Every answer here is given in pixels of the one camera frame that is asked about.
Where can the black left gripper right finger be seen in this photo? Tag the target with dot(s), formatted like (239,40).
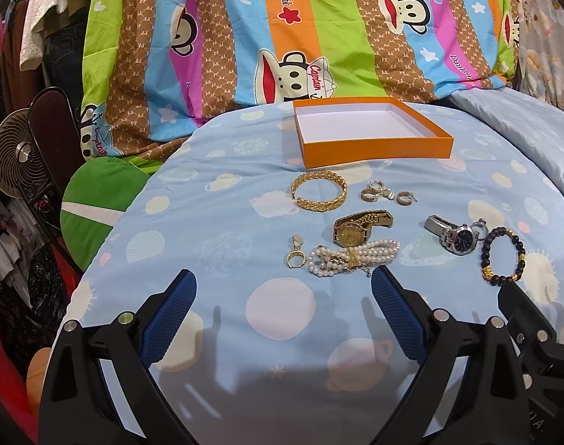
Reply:
(468,388)

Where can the silver wrist watch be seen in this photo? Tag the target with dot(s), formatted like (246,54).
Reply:
(457,239)

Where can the green cushion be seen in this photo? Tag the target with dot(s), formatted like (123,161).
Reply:
(95,198)

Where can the pearl stud earring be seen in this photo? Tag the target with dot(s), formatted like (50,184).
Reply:
(388,194)

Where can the light blue planet blanket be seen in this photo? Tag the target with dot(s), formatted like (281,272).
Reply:
(271,354)

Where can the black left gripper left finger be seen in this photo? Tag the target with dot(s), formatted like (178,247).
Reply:
(76,405)

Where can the pale blue pillow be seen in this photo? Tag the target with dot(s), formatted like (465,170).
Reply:
(518,129)

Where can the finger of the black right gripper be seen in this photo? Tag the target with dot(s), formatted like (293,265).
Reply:
(540,355)

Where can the colourful striped monkey quilt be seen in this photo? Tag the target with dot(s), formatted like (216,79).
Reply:
(156,70)

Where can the gold wrist watch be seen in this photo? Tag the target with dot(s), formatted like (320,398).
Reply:
(355,229)

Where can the gold hoop earring upper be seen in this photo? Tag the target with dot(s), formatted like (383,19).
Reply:
(376,187)

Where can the dark red chair back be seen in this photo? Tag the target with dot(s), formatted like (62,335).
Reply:
(56,136)

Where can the grey floral bedsheet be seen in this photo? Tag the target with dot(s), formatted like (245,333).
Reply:
(541,51)

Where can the orange cardboard box tray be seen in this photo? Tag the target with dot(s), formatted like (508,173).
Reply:
(340,131)

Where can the hanging clothes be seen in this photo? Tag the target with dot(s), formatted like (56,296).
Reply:
(42,44)

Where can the gold hoop earring left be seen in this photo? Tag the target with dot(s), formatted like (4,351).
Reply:
(369,195)

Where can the gold chain bangle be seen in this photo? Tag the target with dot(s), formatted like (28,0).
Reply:
(319,191)

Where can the gold hoop earring right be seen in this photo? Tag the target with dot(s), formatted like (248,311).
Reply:
(405,198)

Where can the black electric fan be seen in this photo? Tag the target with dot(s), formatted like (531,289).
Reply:
(23,173)

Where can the gold hoop pendant earring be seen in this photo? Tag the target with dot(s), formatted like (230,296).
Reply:
(296,257)

